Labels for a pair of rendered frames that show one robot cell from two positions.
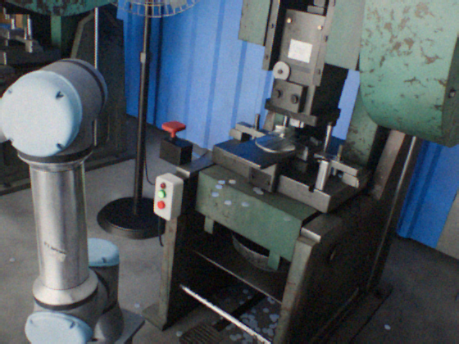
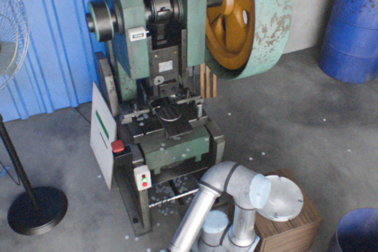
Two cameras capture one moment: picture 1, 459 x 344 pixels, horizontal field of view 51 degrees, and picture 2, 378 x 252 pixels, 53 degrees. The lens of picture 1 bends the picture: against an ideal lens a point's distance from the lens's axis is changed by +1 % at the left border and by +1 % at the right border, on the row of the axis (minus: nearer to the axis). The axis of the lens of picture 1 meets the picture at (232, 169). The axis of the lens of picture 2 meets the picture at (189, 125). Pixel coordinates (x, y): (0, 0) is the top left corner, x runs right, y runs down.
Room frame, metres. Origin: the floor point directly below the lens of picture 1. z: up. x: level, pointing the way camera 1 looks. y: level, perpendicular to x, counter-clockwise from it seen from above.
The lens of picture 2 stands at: (0.44, 1.16, 2.16)
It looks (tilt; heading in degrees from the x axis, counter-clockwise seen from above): 43 degrees down; 302
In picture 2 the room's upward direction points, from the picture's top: 1 degrees clockwise
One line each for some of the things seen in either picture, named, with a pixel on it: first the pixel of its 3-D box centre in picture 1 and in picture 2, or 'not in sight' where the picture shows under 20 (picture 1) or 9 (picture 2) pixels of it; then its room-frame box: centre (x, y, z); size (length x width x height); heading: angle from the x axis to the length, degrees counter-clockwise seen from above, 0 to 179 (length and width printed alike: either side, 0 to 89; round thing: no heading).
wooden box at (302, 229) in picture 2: not in sight; (271, 216); (0.71, -0.23, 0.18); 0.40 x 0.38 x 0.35; 142
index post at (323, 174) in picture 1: (323, 173); (199, 109); (1.26, -0.27, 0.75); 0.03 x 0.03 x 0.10; 55
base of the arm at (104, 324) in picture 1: (91, 310); (212, 239); (0.85, 0.27, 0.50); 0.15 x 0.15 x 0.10
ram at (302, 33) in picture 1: (306, 59); (162, 66); (1.43, -0.17, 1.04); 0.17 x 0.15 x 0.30; 145
